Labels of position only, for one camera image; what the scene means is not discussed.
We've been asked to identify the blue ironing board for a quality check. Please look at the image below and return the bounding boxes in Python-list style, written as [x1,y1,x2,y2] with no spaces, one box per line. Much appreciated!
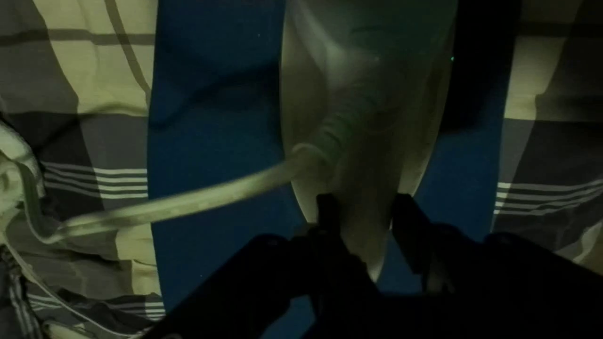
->
[146,0,525,339]

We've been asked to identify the white clothes iron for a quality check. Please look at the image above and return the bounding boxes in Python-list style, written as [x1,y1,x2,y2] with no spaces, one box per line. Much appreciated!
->
[278,0,462,285]

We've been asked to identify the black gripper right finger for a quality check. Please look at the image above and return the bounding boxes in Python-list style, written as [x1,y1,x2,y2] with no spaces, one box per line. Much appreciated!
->
[376,193,603,339]

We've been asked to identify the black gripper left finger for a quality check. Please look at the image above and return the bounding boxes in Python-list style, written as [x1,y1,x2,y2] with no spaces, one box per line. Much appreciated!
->
[146,193,380,339]

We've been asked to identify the plaid bed comforter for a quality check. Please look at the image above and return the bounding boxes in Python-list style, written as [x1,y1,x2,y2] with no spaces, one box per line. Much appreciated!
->
[0,0,603,339]

